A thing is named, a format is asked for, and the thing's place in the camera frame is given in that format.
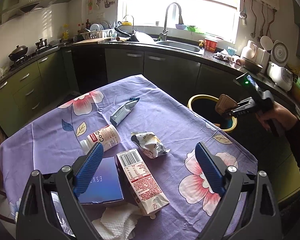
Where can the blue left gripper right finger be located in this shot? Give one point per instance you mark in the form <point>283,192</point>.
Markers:
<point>212,167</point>

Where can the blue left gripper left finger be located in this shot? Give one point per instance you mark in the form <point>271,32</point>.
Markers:
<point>88,168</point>

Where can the brown woven snack wrapper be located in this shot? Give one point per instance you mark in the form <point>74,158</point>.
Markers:
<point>225,104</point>

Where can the white Coco bottle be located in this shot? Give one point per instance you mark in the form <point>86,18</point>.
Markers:
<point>108,136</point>

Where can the white red milk carton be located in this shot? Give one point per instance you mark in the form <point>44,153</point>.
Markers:
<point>147,193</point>

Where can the white paper napkin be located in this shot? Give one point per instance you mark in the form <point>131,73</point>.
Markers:
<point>118,222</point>

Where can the white snack bag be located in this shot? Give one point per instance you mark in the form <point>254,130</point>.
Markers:
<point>150,144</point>

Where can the yellow blue trash bin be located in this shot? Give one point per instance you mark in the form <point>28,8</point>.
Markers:
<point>204,106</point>

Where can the steel kitchen sink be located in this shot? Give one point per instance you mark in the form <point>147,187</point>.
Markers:
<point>181,46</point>

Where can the person's right hand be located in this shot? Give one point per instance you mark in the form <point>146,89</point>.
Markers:
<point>279,113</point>

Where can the white rice cooker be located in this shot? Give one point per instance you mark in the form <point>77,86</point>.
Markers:
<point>281,76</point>

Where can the dark metal bowl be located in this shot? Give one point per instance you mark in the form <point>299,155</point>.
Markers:
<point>251,66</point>

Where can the white electric kettle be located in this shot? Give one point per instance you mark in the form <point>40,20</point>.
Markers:
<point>250,51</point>

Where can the crumpled dish rag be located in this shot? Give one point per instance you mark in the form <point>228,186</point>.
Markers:
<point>222,57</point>

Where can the purple floral tablecloth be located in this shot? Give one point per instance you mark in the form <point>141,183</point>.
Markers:
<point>159,130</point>

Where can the red instant noodle cup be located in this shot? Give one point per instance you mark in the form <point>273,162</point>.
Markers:
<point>210,45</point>

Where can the dark base cabinets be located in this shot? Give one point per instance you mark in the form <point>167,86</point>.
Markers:
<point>180,74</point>

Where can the green drawer cabinets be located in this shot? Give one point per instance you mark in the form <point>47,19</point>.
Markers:
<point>30,89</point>

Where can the wooden cutting board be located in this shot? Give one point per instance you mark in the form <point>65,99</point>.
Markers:
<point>96,40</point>

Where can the steel pot on stove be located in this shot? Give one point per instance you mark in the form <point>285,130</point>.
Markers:
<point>42,43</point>

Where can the black wok on stove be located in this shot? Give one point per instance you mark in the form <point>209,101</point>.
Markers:
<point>18,53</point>

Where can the white dish rack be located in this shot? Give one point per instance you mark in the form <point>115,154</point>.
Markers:
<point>99,34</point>

